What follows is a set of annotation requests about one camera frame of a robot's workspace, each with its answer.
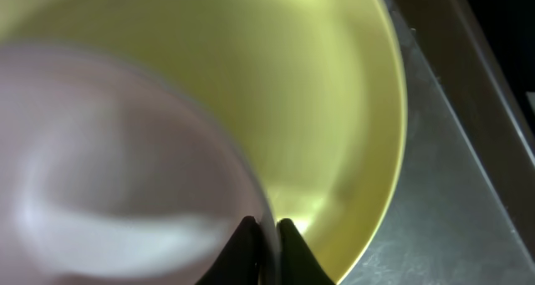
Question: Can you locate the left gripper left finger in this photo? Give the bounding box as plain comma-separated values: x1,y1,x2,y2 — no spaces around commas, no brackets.
196,216,263,285

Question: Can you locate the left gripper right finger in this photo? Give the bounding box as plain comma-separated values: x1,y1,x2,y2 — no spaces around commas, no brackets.
277,218,335,285

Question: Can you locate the white bowl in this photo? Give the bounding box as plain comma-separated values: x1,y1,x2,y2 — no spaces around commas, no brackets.
1,43,280,284

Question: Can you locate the yellow plate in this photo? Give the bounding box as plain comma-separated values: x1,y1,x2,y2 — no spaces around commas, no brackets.
1,0,406,282

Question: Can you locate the black waste tray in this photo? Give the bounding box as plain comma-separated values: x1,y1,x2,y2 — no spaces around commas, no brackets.
467,0,534,129

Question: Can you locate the brown serving tray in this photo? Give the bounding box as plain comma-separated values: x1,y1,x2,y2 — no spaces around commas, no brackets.
345,0,534,284

